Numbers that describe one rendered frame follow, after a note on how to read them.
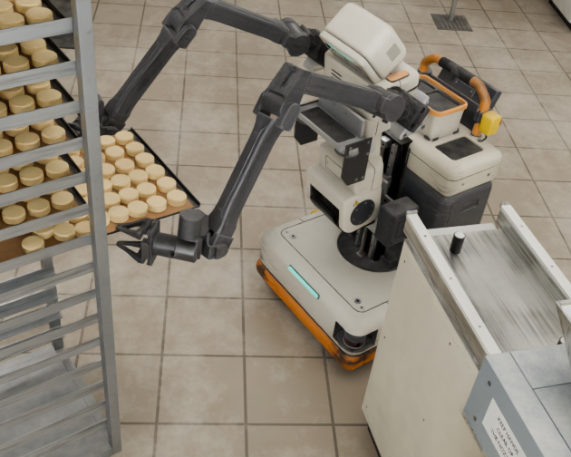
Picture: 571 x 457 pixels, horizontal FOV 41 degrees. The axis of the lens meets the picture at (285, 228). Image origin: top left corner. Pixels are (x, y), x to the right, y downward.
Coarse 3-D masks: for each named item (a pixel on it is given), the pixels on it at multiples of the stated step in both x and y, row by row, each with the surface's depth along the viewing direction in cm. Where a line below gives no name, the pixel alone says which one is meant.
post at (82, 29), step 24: (72, 0) 143; (96, 96) 155; (96, 120) 159; (96, 144) 162; (96, 168) 166; (96, 192) 170; (96, 216) 174; (96, 240) 178; (96, 264) 183; (96, 288) 190; (120, 432) 228
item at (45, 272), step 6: (36, 270) 233; (42, 270) 234; (48, 270) 235; (18, 276) 230; (24, 276) 231; (30, 276) 232; (36, 276) 234; (42, 276) 235; (48, 276) 235; (0, 282) 227; (6, 282) 228; (12, 282) 230; (18, 282) 231; (24, 282) 232; (30, 282) 232; (0, 288) 229; (6, 288) 229; (12, 288) 230
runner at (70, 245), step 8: (72, 240) 178; (80, 240) 179; (88, 240) 181; (48, 248) 175; (56, 248) 177; (64, 248) 178; (72, 248) 179; (24, 256) 173; (32, 256) 174; (40, 256) 175; (48, 256) 176; (0, 264) 170; (8, 264) 171; (16, 264) 173; (24, 264) 174; (0, 272) 171
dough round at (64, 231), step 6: (54, 228) 180; (60, 228) 181; (66, 228) 181; (72, 228) 181; (54, 234) 180; (60, 234) 179; (66, 234) 179; (72, 234) 180; (60, 240) 180; (66, 240) 180
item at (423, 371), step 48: (480, 240) 214; (432, 288) 197; (480, 288) 199; (528, 288) 200; (384, 336) 231; (432, 336) 199; (528, 336) 187; (384, 384) 236; (432, 384) 202; (384, 432) 239; (432, 432) 204
